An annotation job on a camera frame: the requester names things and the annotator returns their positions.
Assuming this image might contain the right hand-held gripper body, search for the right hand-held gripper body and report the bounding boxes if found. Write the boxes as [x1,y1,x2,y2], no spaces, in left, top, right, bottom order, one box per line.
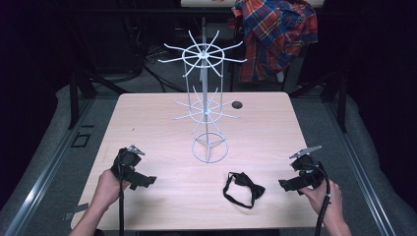
[288,145,327,191]

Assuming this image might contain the grey tape strip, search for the grey tape strip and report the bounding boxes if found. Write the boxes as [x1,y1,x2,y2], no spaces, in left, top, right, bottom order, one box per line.
[62,202,90,222]

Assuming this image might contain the person's left hand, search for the person's left hand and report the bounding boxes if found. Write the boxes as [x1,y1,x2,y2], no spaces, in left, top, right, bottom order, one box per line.
[91,168,132,210]

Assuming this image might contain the person's right hand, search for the person's right hand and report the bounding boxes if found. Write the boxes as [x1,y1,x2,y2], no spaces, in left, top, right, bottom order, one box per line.
[300,178,344,227]

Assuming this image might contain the plaid shirt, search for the plaid shirt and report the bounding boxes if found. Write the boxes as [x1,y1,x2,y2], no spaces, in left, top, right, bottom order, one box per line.
[227,0,320,84]

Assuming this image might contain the black floor cables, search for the black floor cables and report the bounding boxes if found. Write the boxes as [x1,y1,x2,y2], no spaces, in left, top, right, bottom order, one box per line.
[124,42,188,93]

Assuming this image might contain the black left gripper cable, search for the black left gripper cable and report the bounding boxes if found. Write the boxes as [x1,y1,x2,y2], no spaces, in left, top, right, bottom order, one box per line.
[117,160,126,236]

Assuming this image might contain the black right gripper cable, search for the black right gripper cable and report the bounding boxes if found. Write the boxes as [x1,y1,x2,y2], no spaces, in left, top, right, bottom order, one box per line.
[303,162,332,236]

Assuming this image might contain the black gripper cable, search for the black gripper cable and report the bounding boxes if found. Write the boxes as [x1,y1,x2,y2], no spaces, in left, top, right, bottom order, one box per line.
[117,160,126,236]
[303,162,332,236]

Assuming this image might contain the aluminium floor rail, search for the aluminium floor rail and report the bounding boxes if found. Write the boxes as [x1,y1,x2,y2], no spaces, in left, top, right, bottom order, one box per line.
[3,97,96,236]
[323,97,398,236]

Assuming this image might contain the black metal stand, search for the black metal stand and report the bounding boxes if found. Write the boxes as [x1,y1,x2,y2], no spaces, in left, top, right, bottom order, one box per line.
[288,70,348,134]
[67,67,129,130]

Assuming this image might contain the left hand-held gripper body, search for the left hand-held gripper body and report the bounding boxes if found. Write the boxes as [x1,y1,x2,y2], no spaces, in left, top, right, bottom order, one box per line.
[110,145,147,185]

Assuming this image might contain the black bow tie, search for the black bow tie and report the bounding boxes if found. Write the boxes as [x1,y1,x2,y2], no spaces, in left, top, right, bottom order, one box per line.
[222,171,267,210]

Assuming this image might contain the white wire display rack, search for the white wire display rack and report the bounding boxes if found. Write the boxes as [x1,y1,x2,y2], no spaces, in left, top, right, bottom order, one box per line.
[157,29,248,164]

